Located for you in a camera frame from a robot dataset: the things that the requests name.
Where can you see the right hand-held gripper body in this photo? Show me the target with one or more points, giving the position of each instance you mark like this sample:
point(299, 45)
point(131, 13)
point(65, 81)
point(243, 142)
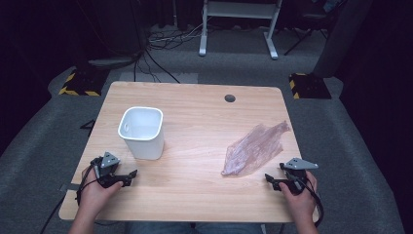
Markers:
point(298, 169)

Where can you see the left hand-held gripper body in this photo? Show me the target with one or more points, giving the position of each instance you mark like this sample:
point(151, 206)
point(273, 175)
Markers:
point(108, 161)

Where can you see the pink translucent plastic bag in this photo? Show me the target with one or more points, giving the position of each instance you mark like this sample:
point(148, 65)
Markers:
point(255, 149)

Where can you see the white plastic bin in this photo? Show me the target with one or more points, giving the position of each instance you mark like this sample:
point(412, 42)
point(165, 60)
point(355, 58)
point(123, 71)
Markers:
point(142, 131)

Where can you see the person's left hand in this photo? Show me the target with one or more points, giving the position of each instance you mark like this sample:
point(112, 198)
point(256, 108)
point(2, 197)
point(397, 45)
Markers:
point(95, 195)

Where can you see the person's right hand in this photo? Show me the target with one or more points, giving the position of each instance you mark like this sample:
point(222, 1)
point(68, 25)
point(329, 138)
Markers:
point(302, 204)

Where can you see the grey tape strip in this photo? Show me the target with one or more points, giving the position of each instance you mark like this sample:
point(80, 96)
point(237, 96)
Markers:
point(69, 187)

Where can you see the black table grommet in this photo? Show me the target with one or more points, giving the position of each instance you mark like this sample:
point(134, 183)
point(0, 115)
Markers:
point(230, 98)

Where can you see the black tripod stand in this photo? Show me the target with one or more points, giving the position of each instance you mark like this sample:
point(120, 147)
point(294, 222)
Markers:
point(303, 37)

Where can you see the grey upright column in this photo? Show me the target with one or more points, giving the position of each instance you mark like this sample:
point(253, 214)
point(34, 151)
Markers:
point(341, 39)

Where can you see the yellow black striped base plate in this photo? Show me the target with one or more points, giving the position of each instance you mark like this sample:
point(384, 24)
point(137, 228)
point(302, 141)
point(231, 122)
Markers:
point(82, 83)
point(308, 86)

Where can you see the white metal desk frame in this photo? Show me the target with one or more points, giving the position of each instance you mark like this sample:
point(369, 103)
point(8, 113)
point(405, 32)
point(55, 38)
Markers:
point(238, 9)

